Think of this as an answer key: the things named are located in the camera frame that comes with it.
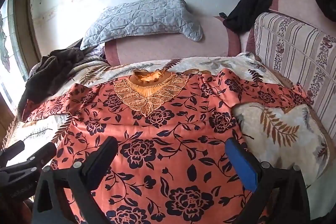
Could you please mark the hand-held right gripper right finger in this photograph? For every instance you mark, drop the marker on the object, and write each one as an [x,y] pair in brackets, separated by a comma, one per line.
[242,169]

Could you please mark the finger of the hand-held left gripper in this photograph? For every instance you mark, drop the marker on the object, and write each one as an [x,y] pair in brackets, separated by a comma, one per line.
[43,154]
[13,149]

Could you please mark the cream leaf-print blanket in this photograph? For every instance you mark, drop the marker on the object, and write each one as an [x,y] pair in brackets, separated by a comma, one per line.
[283,129]

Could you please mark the black garment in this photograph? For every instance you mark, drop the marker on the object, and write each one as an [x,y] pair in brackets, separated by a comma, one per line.
[252,7]

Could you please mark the orange floral blouse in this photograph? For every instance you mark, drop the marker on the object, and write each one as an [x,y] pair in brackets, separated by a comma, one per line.
[162,134]

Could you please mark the dark brown garment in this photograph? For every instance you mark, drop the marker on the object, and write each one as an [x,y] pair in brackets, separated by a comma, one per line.
[48,71]

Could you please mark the pink sofa backrest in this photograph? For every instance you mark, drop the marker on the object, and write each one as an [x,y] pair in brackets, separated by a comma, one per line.
[170,48]

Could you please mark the striped floral sofa cushion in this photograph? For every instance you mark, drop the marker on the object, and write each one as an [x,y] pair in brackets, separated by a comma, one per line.
[296,53]

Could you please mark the frosted glass window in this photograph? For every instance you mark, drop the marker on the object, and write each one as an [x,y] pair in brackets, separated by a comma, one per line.
[9,56]

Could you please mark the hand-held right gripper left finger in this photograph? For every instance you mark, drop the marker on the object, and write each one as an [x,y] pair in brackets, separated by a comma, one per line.
[101,165]

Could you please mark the grey quilted pillow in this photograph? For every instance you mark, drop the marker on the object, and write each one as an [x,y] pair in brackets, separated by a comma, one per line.
[141,18]

